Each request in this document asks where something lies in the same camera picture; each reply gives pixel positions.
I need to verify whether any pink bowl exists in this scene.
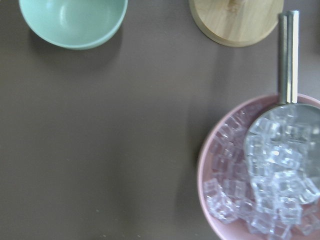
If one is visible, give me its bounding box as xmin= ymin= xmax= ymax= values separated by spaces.
xmin=197 ymin=94 xmax=320 ymax=240

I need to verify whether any clear ice cubes pile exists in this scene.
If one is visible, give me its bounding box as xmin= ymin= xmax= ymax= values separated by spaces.
xmin=199 ymin=103 xmax=320 ymax=240

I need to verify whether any wooden stand with base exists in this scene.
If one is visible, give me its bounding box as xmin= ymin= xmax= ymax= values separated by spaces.
xmin=188 ymin=0 xmax=284 ymax=48

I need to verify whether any metal ice scoop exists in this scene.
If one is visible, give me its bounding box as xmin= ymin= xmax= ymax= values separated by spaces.
xmin=243 ymin=10 xmax=320 ymax=204

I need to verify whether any green bowl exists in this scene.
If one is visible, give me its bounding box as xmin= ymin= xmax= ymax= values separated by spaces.
xmin=18 ymin=0 xmax=128 ymax=50

